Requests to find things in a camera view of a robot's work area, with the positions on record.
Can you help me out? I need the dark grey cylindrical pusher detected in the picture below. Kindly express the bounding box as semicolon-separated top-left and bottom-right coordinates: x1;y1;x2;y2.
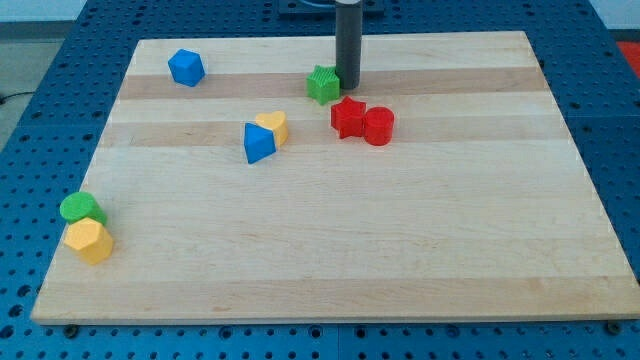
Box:
335;0;362;90

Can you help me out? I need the green star block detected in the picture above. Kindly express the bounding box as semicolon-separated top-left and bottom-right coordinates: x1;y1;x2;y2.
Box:
306;65;340;105

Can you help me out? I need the red star block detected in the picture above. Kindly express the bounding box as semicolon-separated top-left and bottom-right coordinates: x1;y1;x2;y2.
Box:
331;96;366;139

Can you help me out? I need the red cylinder block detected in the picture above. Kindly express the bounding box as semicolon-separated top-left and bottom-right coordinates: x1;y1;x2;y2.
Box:
363;107;395;146

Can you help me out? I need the yellow heart block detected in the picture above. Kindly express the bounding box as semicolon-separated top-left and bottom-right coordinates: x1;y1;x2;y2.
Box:
255;110;289;148

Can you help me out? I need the blue triangle block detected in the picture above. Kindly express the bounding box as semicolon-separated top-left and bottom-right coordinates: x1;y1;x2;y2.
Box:
244;123;277;164

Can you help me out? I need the blue cube block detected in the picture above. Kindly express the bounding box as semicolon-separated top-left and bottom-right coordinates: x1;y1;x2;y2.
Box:
168;49;205;87

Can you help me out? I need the wooden board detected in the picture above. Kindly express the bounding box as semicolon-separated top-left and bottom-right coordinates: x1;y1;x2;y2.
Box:
31;31;639;325

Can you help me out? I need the red object at right edge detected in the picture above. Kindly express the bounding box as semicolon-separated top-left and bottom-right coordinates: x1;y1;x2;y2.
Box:
616;41;640;77

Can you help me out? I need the green cylinder block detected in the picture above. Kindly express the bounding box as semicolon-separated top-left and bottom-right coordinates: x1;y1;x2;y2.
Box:
59;192;108;225

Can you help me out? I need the yellow hexagon block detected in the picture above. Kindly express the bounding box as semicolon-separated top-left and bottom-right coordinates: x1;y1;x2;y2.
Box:
63;217;114;265

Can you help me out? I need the black cable on floor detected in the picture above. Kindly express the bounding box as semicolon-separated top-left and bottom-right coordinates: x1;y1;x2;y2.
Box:
0;90;35;105

